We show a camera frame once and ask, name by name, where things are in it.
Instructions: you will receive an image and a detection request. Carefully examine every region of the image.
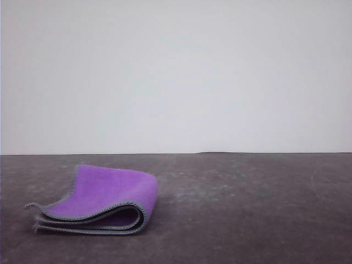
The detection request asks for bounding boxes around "purple towel with grey hem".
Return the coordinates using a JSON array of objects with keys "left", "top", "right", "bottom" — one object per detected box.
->
[{"left": 24, "top": 164, "right": 160, "bottom": 236}]

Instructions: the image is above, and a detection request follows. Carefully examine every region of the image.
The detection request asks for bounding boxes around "grey table cloth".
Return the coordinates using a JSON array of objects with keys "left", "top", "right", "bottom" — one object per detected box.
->
[{"left": 0, "top": 151, "right": 352, "bottom": 264}]

